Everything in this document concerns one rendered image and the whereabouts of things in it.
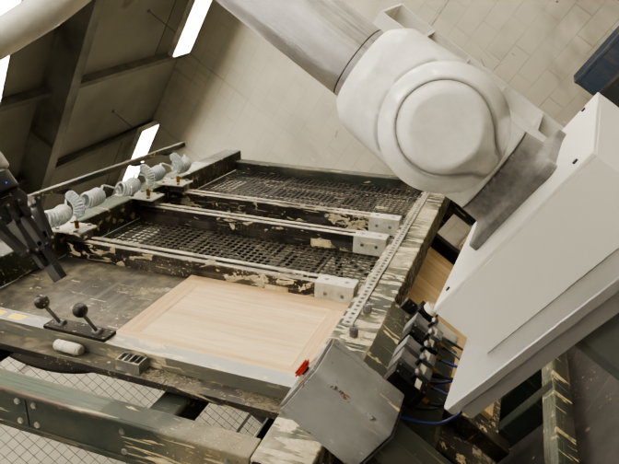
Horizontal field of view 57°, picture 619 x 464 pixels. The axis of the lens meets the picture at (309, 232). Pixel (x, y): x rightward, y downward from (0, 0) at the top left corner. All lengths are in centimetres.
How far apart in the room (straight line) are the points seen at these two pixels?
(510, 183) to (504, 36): 555
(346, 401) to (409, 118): 54
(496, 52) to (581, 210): 569
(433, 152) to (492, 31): 579
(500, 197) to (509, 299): 15
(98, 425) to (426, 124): 98
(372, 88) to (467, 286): 33
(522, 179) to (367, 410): 45
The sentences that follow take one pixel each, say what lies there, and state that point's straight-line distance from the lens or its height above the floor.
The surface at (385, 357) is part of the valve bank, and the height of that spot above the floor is 76.
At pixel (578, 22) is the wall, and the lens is 636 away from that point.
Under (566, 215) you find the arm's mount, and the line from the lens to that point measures 80.
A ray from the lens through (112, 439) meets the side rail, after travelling 136.
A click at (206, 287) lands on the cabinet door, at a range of 188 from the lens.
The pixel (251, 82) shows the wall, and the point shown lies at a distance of 749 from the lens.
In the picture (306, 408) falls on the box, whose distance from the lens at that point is 105.
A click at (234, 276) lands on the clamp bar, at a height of 124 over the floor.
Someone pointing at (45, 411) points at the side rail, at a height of 130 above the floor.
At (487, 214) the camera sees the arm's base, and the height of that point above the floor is 88.
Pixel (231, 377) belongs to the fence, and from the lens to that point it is 143.
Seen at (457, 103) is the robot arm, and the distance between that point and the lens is 65.
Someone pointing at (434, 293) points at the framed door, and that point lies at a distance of 256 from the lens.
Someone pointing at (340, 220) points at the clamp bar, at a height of 111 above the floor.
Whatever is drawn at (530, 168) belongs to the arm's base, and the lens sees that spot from 91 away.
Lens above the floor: 101
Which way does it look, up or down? 4 degrees up
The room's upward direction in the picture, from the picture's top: 51 degrees counter-clockwise
